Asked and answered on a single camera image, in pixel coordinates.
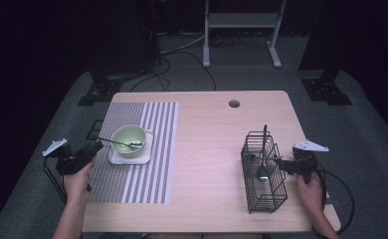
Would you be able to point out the person's left hand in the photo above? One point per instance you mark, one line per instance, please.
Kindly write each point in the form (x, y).
(77, 186)

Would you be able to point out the black square floor frame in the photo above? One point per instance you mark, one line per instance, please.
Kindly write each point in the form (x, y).
(88, 132)

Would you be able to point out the metal spoon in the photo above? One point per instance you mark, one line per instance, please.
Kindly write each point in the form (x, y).
(115, 142)

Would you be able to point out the black stand base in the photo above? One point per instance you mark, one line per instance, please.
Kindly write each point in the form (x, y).
(99, 93)
(328, 91)

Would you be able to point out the grey striped placemat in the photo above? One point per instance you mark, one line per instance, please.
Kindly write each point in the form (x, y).
(162, 132)

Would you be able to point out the white metal stand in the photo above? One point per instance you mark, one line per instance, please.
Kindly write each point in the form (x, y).
(241, 20)

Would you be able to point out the green bowl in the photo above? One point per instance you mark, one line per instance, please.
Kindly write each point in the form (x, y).
(125, 132)

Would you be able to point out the white square plate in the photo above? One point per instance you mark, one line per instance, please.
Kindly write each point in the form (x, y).
(143, 158)

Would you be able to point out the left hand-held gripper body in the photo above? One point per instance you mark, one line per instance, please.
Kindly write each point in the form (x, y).
(67, 162)

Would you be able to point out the person's right hand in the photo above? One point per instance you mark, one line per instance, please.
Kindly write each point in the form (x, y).
(310, 195)

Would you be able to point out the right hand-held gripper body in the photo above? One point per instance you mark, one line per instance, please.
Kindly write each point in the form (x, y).
(304, 162)

